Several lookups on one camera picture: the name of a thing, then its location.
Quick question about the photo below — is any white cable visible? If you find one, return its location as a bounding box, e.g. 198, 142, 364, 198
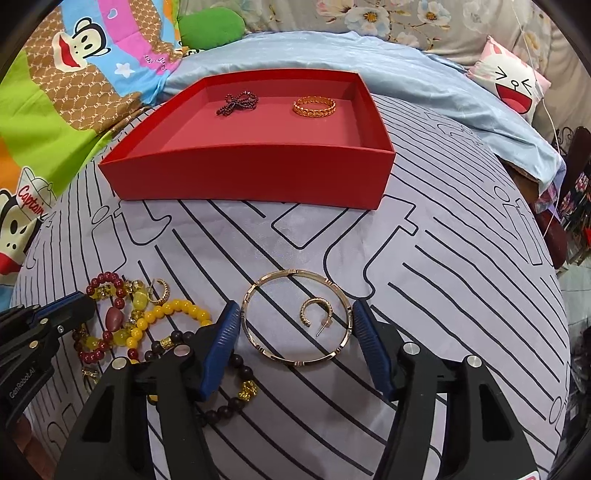
521, 0, 563, 155

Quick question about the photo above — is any small gold ring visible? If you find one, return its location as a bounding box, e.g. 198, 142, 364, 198
147, 278, 171, 305

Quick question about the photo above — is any cartoon monkey blanket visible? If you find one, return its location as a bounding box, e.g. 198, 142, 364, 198
0, 0, 185, 315

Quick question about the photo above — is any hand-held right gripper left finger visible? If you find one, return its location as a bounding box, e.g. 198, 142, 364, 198
55, 301, 243, 480

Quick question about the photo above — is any rose gold bangle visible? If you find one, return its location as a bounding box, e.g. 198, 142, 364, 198
241, 268, 354, 367

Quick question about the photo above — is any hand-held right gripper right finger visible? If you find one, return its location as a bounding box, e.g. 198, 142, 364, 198
353, 299, 543, 480

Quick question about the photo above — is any light blue pillow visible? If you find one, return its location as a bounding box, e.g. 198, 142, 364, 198
164, 30, 565, 199

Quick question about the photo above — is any pink rabbit face pillow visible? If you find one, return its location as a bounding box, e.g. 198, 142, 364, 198
468, 37, 552, 123

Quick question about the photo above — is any floral grey sheet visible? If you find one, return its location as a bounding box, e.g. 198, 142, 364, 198
231, 0, 555, 70

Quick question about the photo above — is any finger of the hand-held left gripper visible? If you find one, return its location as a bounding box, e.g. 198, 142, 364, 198
0, 291, 96, 343
0, 322, 64, 370

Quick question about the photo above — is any green plush toy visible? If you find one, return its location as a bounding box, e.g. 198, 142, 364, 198
179, 7, 245, 49

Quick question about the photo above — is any red cardboard box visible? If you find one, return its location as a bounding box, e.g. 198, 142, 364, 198
98, 68, 396, 210

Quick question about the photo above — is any red bead bracelet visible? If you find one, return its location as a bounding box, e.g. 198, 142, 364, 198
71, 271, 141, 365

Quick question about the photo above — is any yellow bead bracelet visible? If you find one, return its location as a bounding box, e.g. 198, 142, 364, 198
124, 299, 214, 349

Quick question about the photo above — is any gold chain cuff bangle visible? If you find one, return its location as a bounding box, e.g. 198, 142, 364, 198
292, 95, 334, 117

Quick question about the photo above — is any dark beaded bow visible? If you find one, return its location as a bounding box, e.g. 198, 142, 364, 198
217, 91, 259, 117

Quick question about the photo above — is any gold hoop earring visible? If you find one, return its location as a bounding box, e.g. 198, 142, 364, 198
300, 298, 329, 337

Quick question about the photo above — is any dark wood bead bracelet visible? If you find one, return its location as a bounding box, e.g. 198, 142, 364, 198
145, 330, 259, 428

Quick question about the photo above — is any yellow crystal charm bracelet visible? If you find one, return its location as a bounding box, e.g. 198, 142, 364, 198
74, 279, 153, 393

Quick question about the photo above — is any dark wooden furniture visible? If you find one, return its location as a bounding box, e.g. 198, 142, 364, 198
531, 127, 591, 273

